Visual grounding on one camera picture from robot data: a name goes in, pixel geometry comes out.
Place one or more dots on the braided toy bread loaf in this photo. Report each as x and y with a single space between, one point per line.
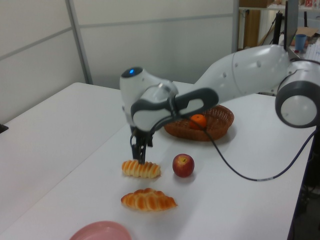
147 200

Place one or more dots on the blue cup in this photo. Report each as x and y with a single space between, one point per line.
300 42

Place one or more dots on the open cardboard box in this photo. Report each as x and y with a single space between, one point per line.
308 32

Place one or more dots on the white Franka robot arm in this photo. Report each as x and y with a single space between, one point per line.
250 70

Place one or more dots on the black monitor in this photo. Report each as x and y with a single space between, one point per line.
291 22

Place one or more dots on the red toy apple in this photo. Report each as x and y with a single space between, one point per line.
183 165

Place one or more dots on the brown cardboard panel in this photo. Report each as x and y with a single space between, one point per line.
252 28

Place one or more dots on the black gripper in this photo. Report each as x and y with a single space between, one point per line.
142 136

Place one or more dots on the white keyboard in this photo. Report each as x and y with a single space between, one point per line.
313 52

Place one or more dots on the toy orange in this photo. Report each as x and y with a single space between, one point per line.
198 122

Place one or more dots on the brown woven basket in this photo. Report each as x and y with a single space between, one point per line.
220 122

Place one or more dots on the striped spiral toy bread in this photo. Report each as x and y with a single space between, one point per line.
141 170

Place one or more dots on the pink plate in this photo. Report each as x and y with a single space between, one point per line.
100 231

